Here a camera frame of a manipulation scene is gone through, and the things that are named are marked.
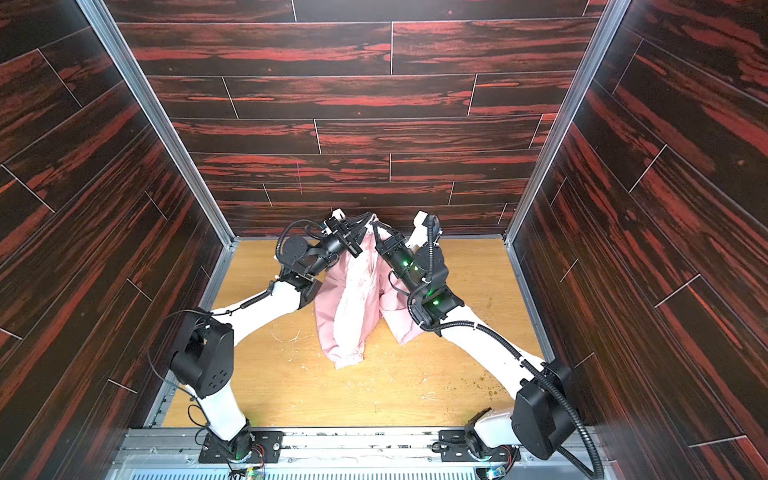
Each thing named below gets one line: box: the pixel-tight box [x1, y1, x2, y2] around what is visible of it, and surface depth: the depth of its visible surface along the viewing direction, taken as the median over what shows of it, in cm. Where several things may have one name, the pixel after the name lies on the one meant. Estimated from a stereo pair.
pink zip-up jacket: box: [315, 214, 424, 368], surface depth 90 cm
